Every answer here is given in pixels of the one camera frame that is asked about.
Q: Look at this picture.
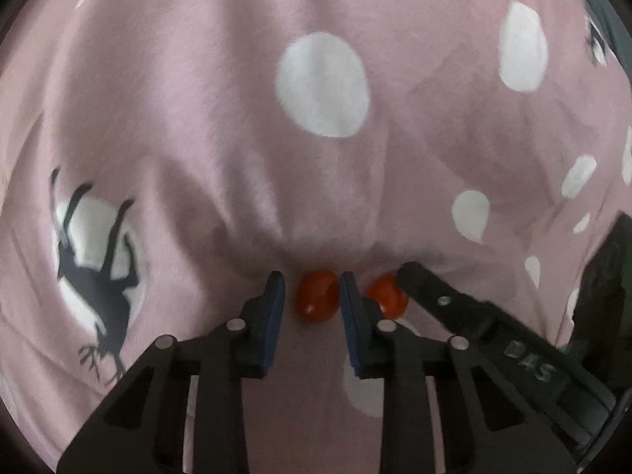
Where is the red cherry tomato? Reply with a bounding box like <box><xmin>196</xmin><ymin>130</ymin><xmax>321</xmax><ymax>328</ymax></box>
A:
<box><xmin>365</xmin><ymin>273</ymin><xmax>408</xmax><ymax>320</ymax></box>
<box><xmin>293</xmin><ymin>270</ymin><xmax>340</xmax><ymax>323</ymax></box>

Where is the pink polka dot cloth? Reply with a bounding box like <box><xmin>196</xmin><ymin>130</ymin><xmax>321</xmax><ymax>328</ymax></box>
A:
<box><xmin>1</xmin><ymin>0</ymin><xmax>631</xmax><ymax>468</ymax></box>

